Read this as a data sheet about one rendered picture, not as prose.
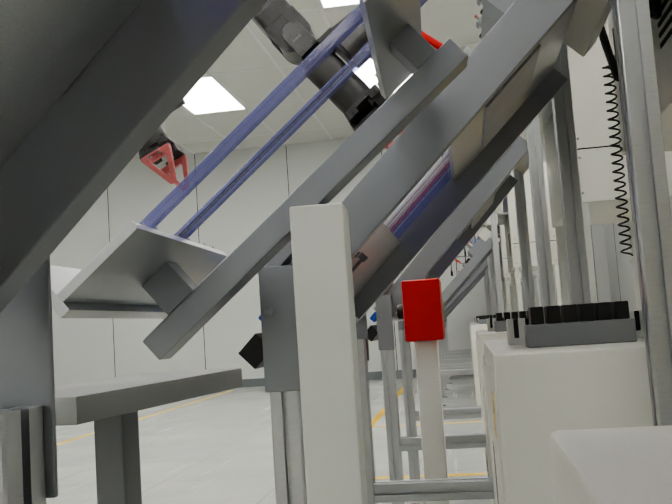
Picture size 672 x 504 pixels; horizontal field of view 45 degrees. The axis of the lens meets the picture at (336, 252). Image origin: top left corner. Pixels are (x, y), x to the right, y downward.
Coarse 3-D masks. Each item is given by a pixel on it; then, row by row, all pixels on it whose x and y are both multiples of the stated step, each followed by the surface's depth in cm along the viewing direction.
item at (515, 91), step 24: (576, 0) 141; (552, 48) 158; (528, 72) 127; (504, 96) 125; (528, 96) 179; (480, 120) 149; (504, 120) 144; (456, 144) 146; (480, 144) 172; (456, 168) 168
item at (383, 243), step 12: (384, 228) 148; (372, 240) 146; (384, 240) 158; (396, 240) 172; (360, 252) 145; (372, 252) 157; (384, 252) 170; (360, 264) 155; (372, 264) 168; (360, 276) 167; (372, 276) 182; (360, 288) 180
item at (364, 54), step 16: (368, 48) 93; (352, 64) 93; (336, 80) 93; (320, 96) 93; (304, 112) 93; (288, 128) 93; (272, 144) 93; (256, 160) 93; (240, 176) 93; (224, 192) 94; (208, 208) 94; (192, 224) 94
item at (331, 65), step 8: (336, 48) 127; (328, 56) 126; (336, 56) 126; (344, 56) 127; (320, 64) 125; (328, 64) 125; (336, 64) 125; (344, 64) 126; (312, 72) 126; (320, 72) 125; (328, 72) 125; (336, 72) 125; (312, 80) 127; (320, 80) 126; (328, 80) 125; (320, 88) 127
